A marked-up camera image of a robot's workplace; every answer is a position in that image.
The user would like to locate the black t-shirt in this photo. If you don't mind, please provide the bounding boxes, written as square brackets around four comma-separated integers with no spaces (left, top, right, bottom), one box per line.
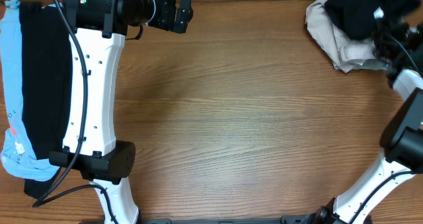
[324,0,421,40]

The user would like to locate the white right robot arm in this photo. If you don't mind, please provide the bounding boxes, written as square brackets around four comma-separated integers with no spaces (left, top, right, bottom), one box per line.
[300,53,422,223]

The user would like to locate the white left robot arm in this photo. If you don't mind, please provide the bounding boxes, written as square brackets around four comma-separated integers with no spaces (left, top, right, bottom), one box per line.
[49,0,194,223]

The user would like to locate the folded beige trousers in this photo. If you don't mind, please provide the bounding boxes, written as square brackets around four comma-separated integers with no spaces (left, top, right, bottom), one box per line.
[305,0,388,73]

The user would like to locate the light blue t-shirt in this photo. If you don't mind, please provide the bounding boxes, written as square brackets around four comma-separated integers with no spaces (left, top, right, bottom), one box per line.
[1,0,59,182]

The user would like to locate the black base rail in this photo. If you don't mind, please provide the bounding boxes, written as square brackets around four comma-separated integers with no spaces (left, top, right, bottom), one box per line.
[140,215,305,224]

